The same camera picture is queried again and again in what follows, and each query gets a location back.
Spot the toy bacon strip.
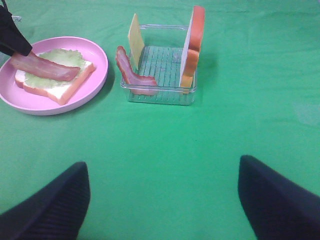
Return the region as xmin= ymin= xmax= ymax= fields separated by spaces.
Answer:
xmin=115 ymin=45 xmax=158 ymax=96
xmin=9 ymin=51 xmax=80 ymax=82

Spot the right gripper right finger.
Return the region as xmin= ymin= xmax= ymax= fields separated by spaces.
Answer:
xmin=238 ymin=155 xmax=320 ymax=240

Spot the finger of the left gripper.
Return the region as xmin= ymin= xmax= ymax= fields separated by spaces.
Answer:
xmin=0 ymin=5 xmax=33 ymax=57

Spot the yellow toy cheese slice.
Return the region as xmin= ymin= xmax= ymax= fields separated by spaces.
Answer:
xmin=128 ymin=13 xmax=145 ymax=70

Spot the toy bread slice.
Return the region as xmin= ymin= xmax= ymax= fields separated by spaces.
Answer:
xmin=179 ymin=5 xmax=205 ymax=88
xmin=15 ymin=61 xmax=96 ymax=105

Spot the pink round plate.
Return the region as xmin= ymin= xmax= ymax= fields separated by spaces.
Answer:
xmin=0 ymin=36 xmax=109 ymax=116

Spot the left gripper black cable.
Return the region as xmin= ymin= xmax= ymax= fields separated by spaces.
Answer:
xmin=1 ymin=0 xmax=11 ymax=16

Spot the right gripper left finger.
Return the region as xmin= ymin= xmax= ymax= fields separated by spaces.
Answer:
xmin=0 ymin=161 xmax=90 ymax=240

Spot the right clear plastic tray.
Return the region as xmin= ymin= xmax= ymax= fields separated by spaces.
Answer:
xmin=120 ymin=24 xmax=197 ymax=106

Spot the green toy lettuce leaf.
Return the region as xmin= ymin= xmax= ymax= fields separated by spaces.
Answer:
xmin=24 ymin=48 xmax=91 ymax=89

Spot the green tablecloth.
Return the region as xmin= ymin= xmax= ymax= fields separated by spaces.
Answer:
xmin=0 ymin=0 xmax=320 ymax=240

